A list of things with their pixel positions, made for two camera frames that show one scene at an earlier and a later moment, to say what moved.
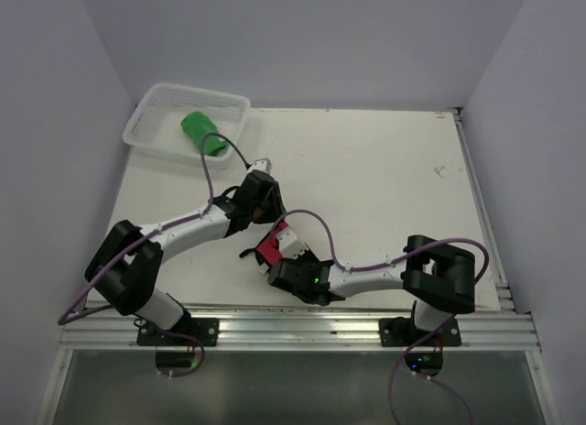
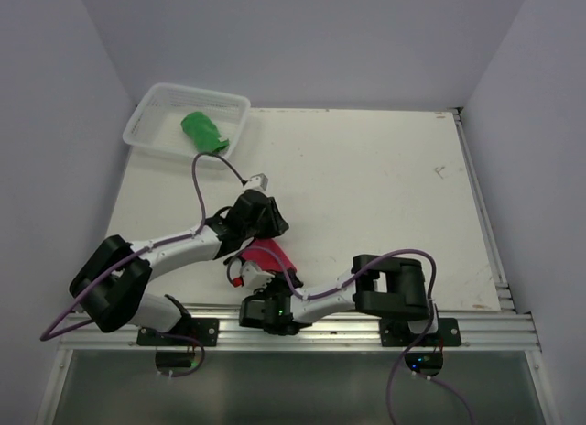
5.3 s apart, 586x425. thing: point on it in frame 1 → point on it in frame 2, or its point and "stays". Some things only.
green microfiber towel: x=197 y=125 stays
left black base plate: x=204 y=330 stays
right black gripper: x=306 y=255 → x=264 y=295
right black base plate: x=402 y=332 stays
